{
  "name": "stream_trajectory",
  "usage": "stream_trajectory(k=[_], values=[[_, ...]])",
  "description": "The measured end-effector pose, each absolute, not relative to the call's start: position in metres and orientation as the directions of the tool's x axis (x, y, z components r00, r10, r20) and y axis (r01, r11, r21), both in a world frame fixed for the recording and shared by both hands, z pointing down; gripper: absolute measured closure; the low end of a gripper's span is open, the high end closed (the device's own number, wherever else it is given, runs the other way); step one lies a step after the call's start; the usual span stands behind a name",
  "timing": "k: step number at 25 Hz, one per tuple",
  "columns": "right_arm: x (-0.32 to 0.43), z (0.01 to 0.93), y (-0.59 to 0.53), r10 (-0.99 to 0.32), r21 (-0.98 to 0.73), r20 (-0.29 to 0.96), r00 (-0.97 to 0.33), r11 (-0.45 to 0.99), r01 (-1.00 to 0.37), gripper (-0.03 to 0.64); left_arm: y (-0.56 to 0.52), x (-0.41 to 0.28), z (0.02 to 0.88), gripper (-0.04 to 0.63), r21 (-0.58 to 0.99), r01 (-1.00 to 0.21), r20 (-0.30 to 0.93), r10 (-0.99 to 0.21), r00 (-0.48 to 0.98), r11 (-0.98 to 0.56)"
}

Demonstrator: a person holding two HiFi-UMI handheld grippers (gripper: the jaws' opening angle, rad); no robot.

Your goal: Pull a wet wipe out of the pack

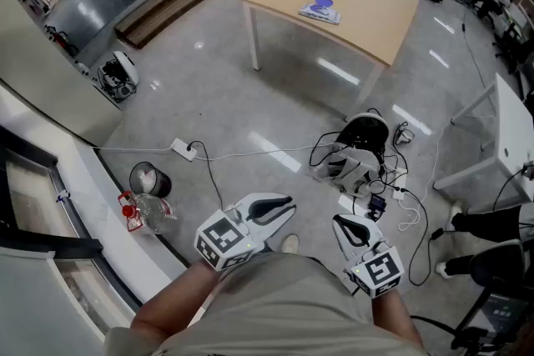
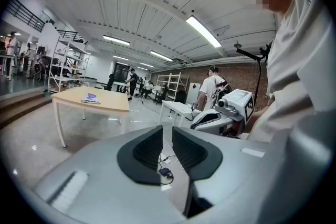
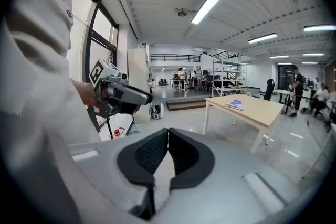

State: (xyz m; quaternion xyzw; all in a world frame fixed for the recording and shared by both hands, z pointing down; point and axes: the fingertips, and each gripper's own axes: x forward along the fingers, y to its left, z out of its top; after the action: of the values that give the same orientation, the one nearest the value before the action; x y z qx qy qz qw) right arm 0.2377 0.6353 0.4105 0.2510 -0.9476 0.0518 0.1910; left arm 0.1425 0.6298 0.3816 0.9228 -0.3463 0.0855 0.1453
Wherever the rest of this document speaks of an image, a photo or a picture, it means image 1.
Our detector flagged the brown wooden steps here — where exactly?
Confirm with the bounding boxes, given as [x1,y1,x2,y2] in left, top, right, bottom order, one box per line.
[113,0,244,50]

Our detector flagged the black monitor screen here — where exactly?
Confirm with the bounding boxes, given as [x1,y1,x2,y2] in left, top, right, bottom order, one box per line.
[452,290,533,351]

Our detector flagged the white wet wipe pack purple lid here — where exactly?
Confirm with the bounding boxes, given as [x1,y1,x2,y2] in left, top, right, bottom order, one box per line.
[298,0,343,26]

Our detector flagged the black power cable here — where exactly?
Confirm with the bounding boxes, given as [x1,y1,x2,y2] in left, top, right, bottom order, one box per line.
[189,140,229,209]

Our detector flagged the person's beige shirt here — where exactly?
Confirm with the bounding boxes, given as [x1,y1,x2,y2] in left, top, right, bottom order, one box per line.
[103,252,431,356]

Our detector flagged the small black screen device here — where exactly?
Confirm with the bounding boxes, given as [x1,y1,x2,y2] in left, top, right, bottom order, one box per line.
[365,195,387,222]

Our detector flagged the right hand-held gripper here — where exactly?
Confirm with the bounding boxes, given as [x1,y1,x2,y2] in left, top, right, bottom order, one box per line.
[332,213,406,300]

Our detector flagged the black framed window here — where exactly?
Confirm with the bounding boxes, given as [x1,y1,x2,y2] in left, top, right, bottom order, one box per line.
[0,123,145,316]

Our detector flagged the clear plastic bottle red cap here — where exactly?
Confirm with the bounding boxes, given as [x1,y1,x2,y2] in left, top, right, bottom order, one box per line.
[117,190,179,234]

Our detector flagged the white power cable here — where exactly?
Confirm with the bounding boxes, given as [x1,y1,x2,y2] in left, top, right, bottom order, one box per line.
[92,142,337,162]

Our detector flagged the person's left forearm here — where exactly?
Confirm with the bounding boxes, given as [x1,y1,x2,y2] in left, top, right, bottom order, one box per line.
[131,260,229,347]

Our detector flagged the white desk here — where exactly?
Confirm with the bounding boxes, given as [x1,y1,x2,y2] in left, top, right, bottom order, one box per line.
[432,73,534,214]

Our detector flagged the small white black controller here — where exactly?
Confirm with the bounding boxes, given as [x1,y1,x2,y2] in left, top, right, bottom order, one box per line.
[393,121,416,147]

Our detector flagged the white power strip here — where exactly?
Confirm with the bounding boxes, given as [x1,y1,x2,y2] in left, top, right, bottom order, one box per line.
[390,173,408,201]
[169,138,198,163]

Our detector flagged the black office chair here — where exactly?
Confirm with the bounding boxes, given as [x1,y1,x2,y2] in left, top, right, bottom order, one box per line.
[491,23,534,76]
[469,239,534,293]

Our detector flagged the beige cabinet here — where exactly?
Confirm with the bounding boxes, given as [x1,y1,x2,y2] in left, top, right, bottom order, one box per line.
[0,0,124,147]

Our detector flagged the black mesh trash bin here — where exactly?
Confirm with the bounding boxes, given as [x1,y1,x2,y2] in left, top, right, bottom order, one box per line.
[128,161,173,199]

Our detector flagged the person's right forearm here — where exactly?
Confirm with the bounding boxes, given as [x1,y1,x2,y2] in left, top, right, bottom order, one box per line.
[370,288,427,347]

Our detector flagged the person's pale shoe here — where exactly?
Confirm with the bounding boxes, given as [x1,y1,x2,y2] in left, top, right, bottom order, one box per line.
[281,233,300,254]

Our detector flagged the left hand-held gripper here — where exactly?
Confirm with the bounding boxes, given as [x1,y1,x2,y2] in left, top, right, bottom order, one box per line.
[194,192,298,273]

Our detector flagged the white dome device with cables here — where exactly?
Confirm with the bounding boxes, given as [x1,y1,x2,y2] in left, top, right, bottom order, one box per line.
[98,50,140,103]

